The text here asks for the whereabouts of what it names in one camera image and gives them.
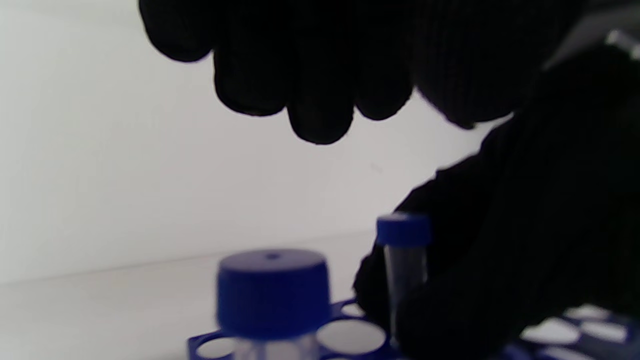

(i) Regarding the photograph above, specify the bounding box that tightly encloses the test tube with cyan liquid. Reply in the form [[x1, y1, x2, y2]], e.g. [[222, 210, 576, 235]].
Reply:
[[384, 244, 430, 346]]

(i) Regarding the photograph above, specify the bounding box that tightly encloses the blue test tube rack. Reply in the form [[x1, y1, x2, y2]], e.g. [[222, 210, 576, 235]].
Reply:
[[187, 297, 640, 360]]

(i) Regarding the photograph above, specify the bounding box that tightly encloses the person's right hand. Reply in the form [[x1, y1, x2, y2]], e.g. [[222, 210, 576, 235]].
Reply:
[[352, 45, 640, 360]]

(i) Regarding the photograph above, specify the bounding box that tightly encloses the person's left hand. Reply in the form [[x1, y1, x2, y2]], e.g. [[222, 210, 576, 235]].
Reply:
[[139, 0, 583, 146]]

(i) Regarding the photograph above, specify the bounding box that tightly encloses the blue screw cap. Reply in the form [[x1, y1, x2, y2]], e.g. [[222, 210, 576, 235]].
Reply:
[[216, 249, 332, 341], [376, 212, 432, 247]]

